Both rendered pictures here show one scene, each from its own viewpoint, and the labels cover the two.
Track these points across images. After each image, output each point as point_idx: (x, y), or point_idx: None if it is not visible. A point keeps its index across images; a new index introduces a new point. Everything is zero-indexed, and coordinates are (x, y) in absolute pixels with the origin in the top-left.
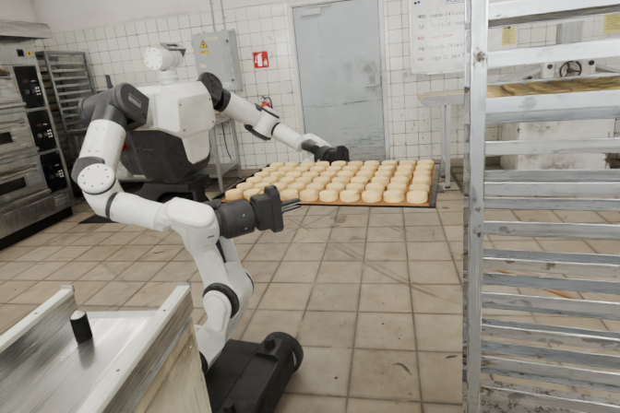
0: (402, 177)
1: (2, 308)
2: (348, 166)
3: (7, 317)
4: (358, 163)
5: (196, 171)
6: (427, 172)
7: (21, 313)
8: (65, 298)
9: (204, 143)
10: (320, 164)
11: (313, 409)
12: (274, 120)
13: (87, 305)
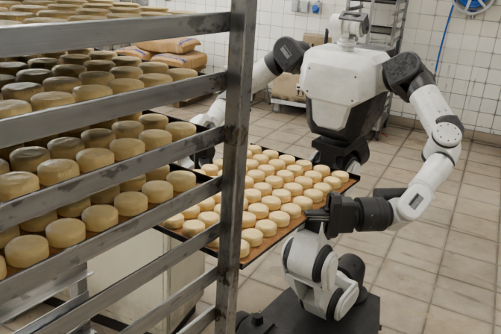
0: (190, 209)
1: (490, 222)
2: (276, 199)
3: (474, 227)
4: (282, 207)
5: (332, 137)
6: (186, 225)
7: (480, 233)
8: None
9: (335, 115)
10: (306, 190)
11: None
12: (432, 145)
13: (496, 268)
